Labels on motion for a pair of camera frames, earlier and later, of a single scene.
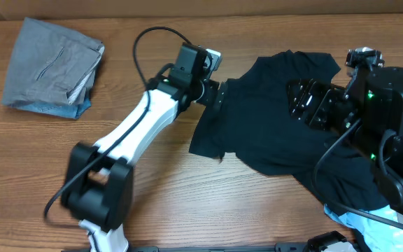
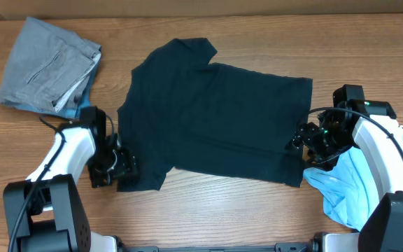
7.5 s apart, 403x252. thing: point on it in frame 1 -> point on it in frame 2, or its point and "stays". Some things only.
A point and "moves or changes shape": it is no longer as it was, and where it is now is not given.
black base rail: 280,247 stays
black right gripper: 328,96 -> 305,136
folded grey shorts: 47,64 stays
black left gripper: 206,98 -> 128,164
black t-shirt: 252,123 moves or changes shape
